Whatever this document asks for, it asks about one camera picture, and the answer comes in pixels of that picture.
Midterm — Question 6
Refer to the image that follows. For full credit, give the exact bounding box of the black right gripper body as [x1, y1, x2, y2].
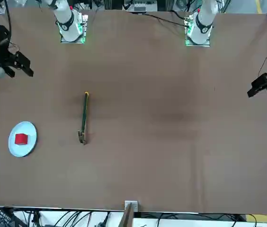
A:
[0, 45, 19, 70]

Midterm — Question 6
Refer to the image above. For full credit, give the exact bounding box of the hammer with black yellow handle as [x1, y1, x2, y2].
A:
[77, 91, 90, 145]

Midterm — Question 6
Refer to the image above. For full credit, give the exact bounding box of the red wooden cube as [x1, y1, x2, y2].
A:
[14, 133, 31, 145]

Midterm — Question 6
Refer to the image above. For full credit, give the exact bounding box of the light blue round plate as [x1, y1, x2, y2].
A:
[8, 121, 38, 158]

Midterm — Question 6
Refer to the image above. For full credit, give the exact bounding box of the grey control box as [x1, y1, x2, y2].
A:
[123, 0, 158, 12]

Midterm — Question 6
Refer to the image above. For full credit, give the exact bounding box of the black device with white markings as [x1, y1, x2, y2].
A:
[0, 209, 15, 227]

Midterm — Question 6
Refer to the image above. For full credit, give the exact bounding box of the thin black left gripper cable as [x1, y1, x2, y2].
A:
[258, 53, 267, 80]

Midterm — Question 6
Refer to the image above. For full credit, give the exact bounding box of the hanging black arm cable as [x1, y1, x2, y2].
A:
[4, 0, 13, 44]

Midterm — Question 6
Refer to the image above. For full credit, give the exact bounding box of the black cable across table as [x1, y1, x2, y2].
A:
[133, 11, 187, 26]

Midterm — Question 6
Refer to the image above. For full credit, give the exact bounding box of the aluminium camera mount post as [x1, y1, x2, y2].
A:
[120, 200, 139, 227]

